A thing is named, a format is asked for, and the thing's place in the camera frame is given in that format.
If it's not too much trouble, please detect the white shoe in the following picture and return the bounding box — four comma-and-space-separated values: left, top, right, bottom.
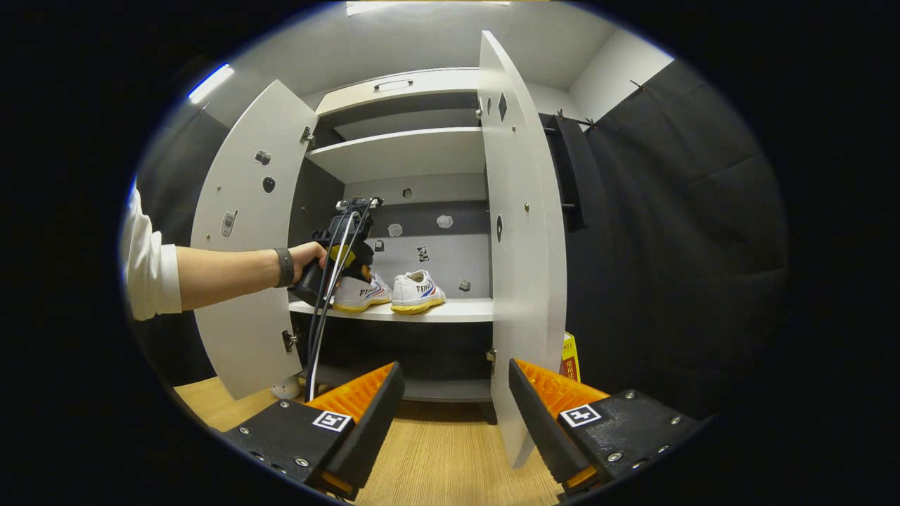
390, 269, 447, 316
330, 271, 393, 314

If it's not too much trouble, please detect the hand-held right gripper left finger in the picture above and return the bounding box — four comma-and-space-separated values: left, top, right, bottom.
224, 362, 406, 502

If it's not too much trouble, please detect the yellow and red box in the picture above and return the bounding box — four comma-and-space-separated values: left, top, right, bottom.
560, 332, 581, 384

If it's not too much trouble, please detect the white cabinet shelf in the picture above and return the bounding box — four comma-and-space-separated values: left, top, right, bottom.
306, 126, 487, 186
288, 297, 494, 325

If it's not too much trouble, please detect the white cable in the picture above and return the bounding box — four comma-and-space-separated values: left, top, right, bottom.
307, 209, 361, 403

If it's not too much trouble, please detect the white cabinet drawer front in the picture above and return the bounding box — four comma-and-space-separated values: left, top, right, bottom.
314, 68, 482, 117

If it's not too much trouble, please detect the ceiling light panel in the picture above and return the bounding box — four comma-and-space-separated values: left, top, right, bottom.
186, 63, 236, 105

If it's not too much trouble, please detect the black wristband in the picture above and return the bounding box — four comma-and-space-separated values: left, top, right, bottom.
273, 247, 297, 290

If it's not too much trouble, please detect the black cable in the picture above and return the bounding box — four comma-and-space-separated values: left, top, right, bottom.
303, 202, 375, 403

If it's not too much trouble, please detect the white sleeve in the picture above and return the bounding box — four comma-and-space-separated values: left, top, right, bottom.
120, 184, 184, 323

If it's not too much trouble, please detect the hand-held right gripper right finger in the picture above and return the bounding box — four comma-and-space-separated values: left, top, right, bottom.
508, 358, 705, 497

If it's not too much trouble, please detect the white and grey shoe cabinet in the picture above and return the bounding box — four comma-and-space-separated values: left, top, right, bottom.
285, 67, 497, 405

